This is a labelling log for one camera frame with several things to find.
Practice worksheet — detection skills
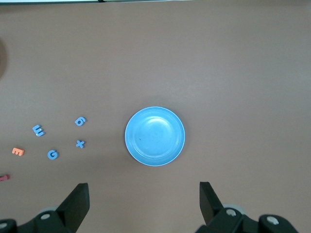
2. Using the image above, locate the blue plate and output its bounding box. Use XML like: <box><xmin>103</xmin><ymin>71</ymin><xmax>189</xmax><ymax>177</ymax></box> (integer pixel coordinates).
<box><xmin>124</xmin><ymin>106</ymin><xmax>186</xmax><ymax>167</ymax></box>

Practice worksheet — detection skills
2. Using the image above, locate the blue letter m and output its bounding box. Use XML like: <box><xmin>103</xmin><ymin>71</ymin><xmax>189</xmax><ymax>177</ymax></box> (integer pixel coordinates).
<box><xmin>32</xmin><ymin>124</ymin><xmax>46</xmax><ymax>137</ymax></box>

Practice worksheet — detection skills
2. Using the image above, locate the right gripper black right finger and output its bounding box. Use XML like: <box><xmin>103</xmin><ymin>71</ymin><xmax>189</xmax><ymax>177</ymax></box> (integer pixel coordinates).
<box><xmin>195</xmin><ymin>181</ymin><xmax>299</xmax><ymax>233</ymax></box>

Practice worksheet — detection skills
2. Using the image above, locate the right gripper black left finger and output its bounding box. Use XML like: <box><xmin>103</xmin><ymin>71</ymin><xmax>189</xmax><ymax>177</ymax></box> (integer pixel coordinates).
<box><xmin>0</xmin><ymin>183</ymin><xmax>90</xmax><ymax>233</ymax></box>

